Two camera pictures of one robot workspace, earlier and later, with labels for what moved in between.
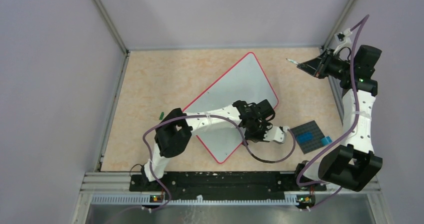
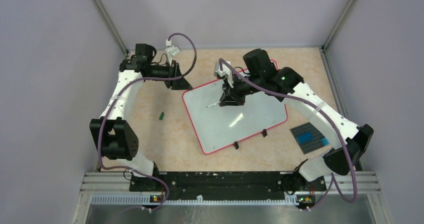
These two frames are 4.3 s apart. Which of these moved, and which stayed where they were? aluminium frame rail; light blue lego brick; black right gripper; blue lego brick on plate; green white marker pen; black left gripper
Moved: black right gripper; green white marker pen; black left gripper
Stayed: light blue lego brick; blue lego brick on plate; aluminium frame rail
